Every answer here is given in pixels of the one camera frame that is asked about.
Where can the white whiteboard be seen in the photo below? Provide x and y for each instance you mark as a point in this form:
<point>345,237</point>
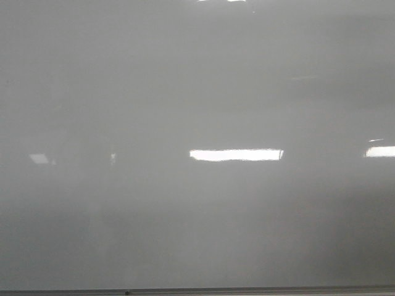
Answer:
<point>167,144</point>

